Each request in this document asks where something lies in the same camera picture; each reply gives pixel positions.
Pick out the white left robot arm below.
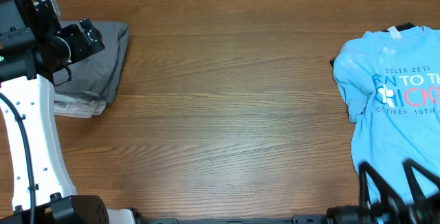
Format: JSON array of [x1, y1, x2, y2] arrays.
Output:
[[1, 17, 135, 223]]

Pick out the light blue printed t-shirt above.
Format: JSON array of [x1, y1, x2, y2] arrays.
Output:
[[333, 26, 439, 203]]

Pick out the grey shorts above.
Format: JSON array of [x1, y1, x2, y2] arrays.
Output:
[[55, 21, 129, 103]]

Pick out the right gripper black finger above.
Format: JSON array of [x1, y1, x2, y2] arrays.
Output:
[[357, 161, 408, 214], [403, 159, 439, 203]]

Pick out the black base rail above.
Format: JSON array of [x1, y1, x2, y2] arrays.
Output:
[[135, 214, 325, 224]]

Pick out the folded beige shorts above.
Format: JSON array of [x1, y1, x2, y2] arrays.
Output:
[[54, 93, 107, 118]]

